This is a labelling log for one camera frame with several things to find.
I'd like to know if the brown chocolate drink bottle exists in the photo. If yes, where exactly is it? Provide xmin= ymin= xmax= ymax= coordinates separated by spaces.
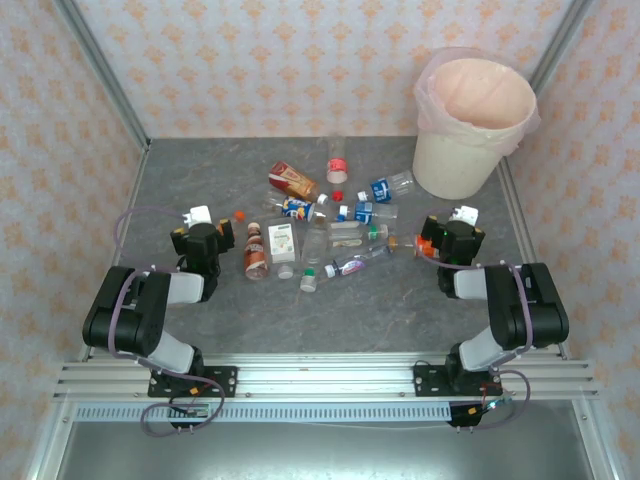
xmin=243 ymin=221 xmax=270 ymax=282

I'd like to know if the clear bottle orange cap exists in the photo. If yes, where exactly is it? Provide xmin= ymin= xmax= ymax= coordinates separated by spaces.
xmin=388 ymin=233 xmax=441 ymax=260

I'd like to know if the bottle white green label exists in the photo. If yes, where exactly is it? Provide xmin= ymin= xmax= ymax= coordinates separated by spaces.
xmin=267 ymin=218 xmax=300 ymax=280

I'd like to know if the cola bottle blue red label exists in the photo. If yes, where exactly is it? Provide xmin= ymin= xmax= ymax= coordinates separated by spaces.
xmin=266 ymin=192 xmax=327 ymax=223

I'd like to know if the clear bottle without label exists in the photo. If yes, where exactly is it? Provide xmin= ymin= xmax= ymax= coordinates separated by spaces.
xmin=301 ymin=222 xmax=330 ymax=266

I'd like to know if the tea bottle red label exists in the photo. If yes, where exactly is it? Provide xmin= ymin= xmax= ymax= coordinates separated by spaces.
xmin=268 ymin=159 xmax=330 ymax=205

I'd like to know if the water bottle blue label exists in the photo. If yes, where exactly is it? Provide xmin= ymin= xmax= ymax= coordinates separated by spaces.
xmin=356 ymin=169 xmax=416 ymax=204
xmin=335 ymin=200 xmax=400 ymax=224

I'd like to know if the clear bottle purple label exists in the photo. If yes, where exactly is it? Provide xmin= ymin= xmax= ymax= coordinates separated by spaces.
xmin=323 ymin=243 xmax=395 ymax=279

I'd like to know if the clear square bottle green cap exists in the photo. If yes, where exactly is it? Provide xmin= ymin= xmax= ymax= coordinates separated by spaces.
xmin=327 ymin=222 xmax=390 ymax=250

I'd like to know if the cream plastic bin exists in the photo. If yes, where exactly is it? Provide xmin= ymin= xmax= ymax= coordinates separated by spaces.
xmin=412 ymin=47 xmax=542 ymax=200

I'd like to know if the pink plastic bin liner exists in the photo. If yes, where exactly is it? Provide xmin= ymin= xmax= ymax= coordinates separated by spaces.
xmin=413 ymin=45 xmax=543 ymax=157

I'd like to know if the clear bottle red label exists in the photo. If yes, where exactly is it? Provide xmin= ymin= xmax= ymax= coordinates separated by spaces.
xmin=325 ymin=133 xmax=350 ymax=202

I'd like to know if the small circuit board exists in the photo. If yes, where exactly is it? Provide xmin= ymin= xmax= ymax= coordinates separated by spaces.
xmin=469 ymin=394 xmax=515 ymax=417
xmin=168 ymin=402 xmax=210 ymax=419

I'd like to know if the grey metal panel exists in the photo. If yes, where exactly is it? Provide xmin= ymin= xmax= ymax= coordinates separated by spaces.
xmin=54 ymin=422 xmax=596 ymax=480

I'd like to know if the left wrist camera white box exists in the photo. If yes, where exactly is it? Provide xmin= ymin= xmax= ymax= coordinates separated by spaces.
xmin=181 ymin=204 xmax=213 ymax=226

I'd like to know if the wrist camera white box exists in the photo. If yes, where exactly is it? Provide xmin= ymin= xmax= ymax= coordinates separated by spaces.
xmin=181 ymin=204 xmax=213 ymax=226
xmin=447 ymin=204 xmax=479 ymax=226

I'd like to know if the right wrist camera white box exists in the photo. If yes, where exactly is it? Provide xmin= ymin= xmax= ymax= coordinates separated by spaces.
xmin=447 ymin=204 xmax=479 ymax=226

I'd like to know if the aluminium table side rail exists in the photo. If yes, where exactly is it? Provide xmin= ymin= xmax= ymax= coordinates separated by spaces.
xmin=79 ymin=147 xmax=151 ymax=362
xmin=496 ymin=154 xmax=572 ymax=361

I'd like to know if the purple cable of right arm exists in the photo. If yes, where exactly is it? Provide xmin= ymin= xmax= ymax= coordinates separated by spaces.
xmin=414 ymin=207 xmax=532 ymax=431

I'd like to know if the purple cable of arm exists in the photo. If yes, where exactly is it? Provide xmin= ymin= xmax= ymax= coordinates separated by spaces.
xmin=107 ymin=206 xmax=226 ymax=437
xmin=414 ymin=207 xmax=532 ymax=431

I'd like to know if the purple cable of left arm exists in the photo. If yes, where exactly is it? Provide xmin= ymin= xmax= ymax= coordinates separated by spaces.
xmin=107 ymin=206 xmax=226 ymax=437

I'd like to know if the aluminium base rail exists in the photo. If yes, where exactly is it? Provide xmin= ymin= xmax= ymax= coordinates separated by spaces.
xmin=52 ymin=352 xmax=601 ymax=402

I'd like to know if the slotted grey cable duct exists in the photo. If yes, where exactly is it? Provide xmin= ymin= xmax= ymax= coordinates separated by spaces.
xmin=74 ymin=403 xmax=454 ymax=424

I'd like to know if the aluminium frame post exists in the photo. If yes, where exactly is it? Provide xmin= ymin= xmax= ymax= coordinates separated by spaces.
xmin=52 ymin=0 xmax=152 ymax=152
xmin=572 ymin=399 xmax=621 ymax=480
xmin=24 ymin=399 xmax=76 ymax=480
xmin=528 ymin=0 xmax=595 ymax=96

